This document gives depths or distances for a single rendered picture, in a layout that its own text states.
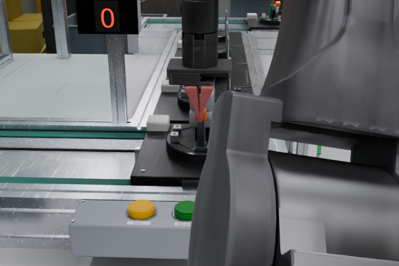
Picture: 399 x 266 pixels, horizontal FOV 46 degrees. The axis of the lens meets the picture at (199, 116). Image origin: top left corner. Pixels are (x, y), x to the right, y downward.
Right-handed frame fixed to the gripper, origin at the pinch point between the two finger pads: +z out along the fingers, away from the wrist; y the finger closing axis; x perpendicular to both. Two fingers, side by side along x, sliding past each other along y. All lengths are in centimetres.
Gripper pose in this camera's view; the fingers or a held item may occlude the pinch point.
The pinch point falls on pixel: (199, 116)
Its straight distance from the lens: 79.7
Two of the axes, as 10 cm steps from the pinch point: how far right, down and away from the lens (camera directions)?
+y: -10.0, -0.2, 0.4
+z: 0.0, 9.2, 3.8
